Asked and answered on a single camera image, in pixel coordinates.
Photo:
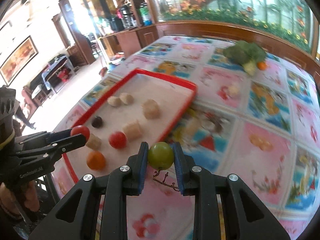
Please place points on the dark purple round fruit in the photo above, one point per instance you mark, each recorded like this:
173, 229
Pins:
97, 122

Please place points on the green round fruit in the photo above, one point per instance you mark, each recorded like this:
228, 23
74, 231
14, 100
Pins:
160, 156

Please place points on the person's left hand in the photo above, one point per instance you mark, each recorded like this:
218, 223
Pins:
29, 200

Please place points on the colourful fruit print tablecloth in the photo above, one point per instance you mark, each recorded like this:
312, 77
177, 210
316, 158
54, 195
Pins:
268, 136

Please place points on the green leafy vegetable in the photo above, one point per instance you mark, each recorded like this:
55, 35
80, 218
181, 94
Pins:
246, 55

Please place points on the black thermos jug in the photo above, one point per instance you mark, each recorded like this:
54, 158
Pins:
128, 17

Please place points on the red plastic tray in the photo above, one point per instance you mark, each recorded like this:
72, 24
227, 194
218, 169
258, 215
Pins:
173, 95

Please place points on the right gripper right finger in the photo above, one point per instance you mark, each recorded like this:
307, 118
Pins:
223, 205

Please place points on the large beige block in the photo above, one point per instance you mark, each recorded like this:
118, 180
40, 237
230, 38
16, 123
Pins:
151, 109

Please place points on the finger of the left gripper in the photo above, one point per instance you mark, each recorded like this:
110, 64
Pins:
44, 138
57, 147

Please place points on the green water bottle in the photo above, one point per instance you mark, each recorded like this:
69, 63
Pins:
145, 14

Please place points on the lone beige block far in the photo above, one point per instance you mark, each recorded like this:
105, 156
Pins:
233, 91

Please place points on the small orange by vegetable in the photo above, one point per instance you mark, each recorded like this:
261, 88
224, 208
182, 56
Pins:
262, 66

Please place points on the large orange fruit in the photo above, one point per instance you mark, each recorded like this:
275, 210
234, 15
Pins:
96, 161

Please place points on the framed wall painting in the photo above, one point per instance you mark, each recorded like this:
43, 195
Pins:
18, 59

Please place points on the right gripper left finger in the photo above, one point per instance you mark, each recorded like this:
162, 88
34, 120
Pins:
96, 201

